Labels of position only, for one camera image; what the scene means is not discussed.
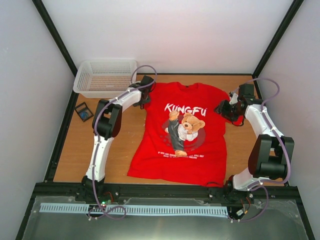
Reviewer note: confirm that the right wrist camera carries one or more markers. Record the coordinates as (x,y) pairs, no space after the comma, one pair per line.
(233,98)

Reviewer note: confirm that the black brooch box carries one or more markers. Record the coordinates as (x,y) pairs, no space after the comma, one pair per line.
(83,111)

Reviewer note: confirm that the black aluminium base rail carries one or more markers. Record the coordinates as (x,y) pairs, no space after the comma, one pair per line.
(120,192)

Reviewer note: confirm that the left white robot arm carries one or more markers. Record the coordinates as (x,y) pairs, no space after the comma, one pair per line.
(106,126)

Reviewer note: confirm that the light blue cable duct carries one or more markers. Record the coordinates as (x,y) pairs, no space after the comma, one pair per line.
(135,210)

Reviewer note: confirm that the red kungfu bear t-shirt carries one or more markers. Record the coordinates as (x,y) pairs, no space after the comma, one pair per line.
(183,140)

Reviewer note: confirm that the white plastic basket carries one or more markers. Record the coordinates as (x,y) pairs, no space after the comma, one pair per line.
(104,78)

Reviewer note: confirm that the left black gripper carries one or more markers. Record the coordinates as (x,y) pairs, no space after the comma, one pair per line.
(147,100)

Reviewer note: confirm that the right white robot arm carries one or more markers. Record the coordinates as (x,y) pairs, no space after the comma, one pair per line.
(270,158)

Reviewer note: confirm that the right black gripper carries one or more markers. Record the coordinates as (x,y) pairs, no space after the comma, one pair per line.
(222,109)

